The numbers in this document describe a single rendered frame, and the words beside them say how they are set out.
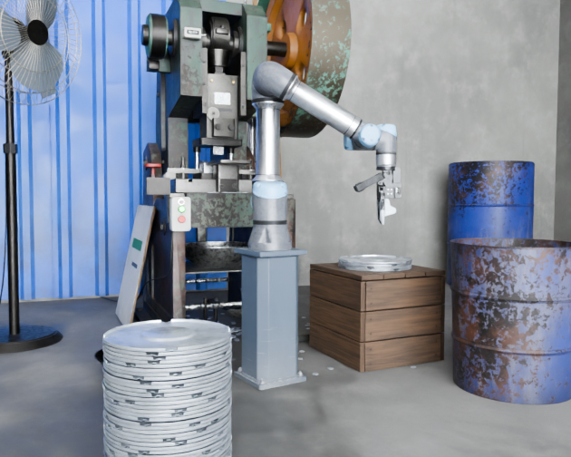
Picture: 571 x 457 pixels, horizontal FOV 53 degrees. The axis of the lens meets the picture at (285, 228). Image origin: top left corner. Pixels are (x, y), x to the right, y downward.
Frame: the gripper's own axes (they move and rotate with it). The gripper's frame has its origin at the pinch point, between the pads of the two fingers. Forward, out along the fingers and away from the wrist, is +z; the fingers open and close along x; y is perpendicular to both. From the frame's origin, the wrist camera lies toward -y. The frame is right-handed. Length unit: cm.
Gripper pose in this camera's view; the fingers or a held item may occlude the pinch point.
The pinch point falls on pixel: (380, 220)
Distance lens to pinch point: 215.5
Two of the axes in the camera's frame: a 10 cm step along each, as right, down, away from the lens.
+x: 0.2, -0.5, 10.0
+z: 0.0, 10.0, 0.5
